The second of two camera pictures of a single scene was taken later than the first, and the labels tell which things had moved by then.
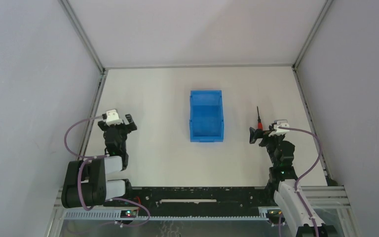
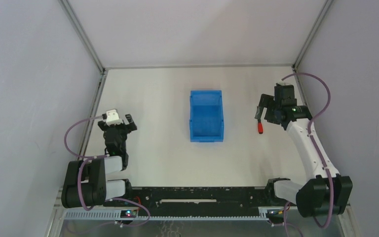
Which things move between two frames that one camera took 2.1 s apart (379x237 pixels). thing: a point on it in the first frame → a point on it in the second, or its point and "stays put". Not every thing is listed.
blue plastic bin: (206, 116) stays put
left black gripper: (118, 128) stays put
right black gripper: (267, 137) → (268, 109)
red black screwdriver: (259, 124) stays put
